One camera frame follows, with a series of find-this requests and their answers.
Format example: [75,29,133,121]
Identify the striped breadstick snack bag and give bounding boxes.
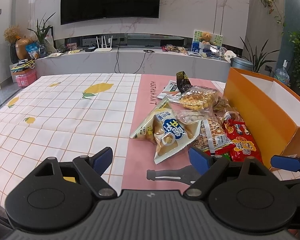
[192,118,234,154]

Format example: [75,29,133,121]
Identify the beige blue-label snack bag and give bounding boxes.
[130,98,202,164]

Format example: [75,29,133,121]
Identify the red snack bag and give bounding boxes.
[215,120,263,163]

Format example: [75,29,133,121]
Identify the clear bag yellow waffles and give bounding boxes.
[170,86,218,111]

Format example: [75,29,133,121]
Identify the clear bag white balls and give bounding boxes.
[172,103,216,124]

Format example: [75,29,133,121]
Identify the orange cardboard box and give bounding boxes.
[223,68,300,168]

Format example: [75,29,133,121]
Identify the clear bag brown cookies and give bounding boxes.
[212,96,235,113]

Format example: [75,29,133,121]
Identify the white carrot-stick snack packet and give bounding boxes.
[157,80,181,101]

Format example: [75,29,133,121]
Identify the dark green snack packet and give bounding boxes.
[176,71,192,94]

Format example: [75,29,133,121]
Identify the blue water jug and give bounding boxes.
[274,59,290,85]

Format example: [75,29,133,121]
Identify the grey marble tv console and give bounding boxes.
[36,47,230,82]

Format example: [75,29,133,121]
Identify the grey pedal trash bin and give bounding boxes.
[230,57,254,72]

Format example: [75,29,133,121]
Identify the long-leaf potted plant right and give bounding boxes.
[240,37,280,73]

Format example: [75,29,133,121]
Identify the white wifi router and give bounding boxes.
[94,36,113,52]

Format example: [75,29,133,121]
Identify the pink storage box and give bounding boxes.
[15,68,37,88]

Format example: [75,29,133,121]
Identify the snack pile on console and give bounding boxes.
[161,44,187,55]

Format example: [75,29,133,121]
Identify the green calendar card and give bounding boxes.
[191,30,223,52]

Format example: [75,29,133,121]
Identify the brown teddy bear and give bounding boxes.
[199,31,212,44]

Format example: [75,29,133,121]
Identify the trailing green ivy plant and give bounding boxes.
[289,31,300,88]

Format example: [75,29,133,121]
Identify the golden gourd vase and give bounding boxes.
[15,36,33,60]

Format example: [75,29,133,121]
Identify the potted plant left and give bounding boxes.
[28,12,55,57]

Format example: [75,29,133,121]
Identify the black power cable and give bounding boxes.
[114,37,156,74]

